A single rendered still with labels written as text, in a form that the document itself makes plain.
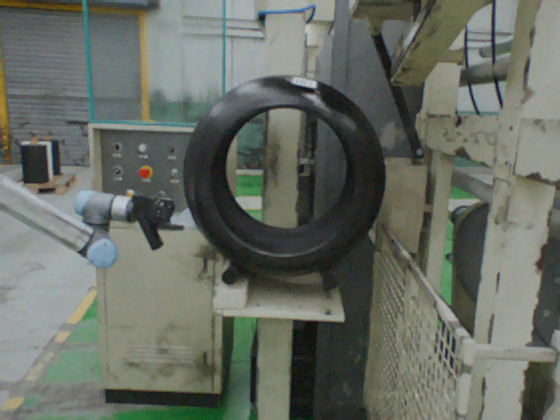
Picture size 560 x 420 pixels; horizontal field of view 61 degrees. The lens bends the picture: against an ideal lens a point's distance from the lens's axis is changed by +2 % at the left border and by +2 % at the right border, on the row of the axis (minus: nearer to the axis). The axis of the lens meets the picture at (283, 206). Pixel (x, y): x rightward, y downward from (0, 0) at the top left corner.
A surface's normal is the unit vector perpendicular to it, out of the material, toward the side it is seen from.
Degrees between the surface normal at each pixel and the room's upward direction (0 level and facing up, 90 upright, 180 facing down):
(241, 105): 81
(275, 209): 90
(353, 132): 83
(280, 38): 90
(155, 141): 90
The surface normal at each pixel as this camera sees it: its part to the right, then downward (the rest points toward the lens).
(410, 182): -0.04, 0.21
